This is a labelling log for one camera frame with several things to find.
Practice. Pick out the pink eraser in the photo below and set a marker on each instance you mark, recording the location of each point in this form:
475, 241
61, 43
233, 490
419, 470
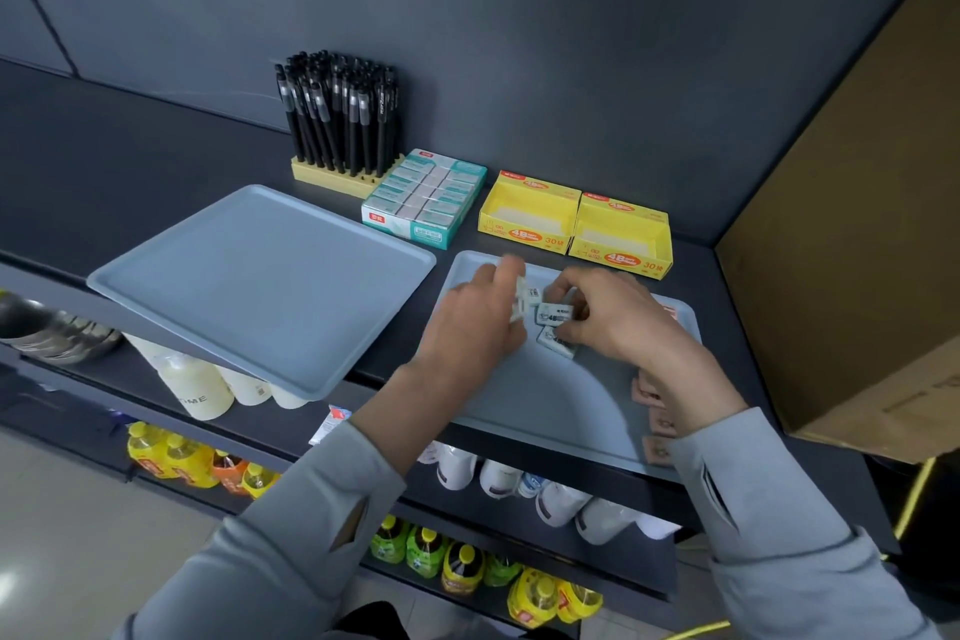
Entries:
662, 424
669, 312
645, 390
656, 450

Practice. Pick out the orange drink bottle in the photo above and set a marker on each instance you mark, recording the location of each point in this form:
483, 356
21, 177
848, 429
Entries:
229, 473

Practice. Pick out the person's right thumb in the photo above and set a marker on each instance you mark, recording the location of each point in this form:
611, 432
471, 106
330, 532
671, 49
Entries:
581, 333

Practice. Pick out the teal eraser display box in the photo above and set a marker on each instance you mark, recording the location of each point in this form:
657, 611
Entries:
390, 218

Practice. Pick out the green drink bottle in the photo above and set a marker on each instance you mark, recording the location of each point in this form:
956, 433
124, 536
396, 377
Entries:
501, 570
425, 553
388, 542

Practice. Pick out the yellow eraser display box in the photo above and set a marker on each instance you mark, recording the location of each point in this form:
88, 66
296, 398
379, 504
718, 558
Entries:
517, 236
615, 258

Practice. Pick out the bundle of black pens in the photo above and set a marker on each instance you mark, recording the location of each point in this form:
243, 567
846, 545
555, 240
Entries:
337, 107

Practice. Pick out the stack of steel bowls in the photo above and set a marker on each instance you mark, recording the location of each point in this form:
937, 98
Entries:
52, 339

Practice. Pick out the small clear bottle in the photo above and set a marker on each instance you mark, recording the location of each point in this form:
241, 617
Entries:
531, 486

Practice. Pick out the dark shelf unit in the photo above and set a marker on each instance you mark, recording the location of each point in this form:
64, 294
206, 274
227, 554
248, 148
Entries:
75, 174

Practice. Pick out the row of white bottles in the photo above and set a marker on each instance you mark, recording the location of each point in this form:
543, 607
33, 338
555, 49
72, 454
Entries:
559, 504

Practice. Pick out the white eraser with dark print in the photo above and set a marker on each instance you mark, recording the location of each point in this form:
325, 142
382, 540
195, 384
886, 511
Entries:
553, 315
553, 342

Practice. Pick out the small white packet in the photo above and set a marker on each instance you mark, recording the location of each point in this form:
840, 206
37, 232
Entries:
330, 424

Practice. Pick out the rows of teal-sleeved erasers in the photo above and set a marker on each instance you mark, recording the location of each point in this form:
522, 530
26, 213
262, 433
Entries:
431, 191

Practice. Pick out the yellow drink bottle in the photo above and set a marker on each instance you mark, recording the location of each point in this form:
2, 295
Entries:
531, 600
462, 570
579, 602
191, 463
148, 453
259, 482

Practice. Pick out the plain white eraser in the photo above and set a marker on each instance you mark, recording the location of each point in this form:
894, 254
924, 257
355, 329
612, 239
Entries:
520, 298

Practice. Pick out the yellow pen holder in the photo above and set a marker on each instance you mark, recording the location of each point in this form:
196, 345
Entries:
337, 180

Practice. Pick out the person's left forearm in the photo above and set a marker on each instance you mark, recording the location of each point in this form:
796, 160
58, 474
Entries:
300, 534

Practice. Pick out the brown cardboard box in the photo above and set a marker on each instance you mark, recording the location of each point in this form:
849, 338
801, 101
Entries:
847, 249

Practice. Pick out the blue-grey plastic tray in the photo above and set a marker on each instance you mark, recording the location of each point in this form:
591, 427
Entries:
547, 407
262, 279

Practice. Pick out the person's right hand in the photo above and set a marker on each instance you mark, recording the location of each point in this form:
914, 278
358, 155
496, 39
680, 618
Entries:
630, 328

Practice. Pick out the person's left hand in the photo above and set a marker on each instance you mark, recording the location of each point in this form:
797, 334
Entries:
465, 332

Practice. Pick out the person's right forearm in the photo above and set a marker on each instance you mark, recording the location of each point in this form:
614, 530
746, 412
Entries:
765, 512

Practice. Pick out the person's left thumb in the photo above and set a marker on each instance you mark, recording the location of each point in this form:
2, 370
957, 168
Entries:
516, 336

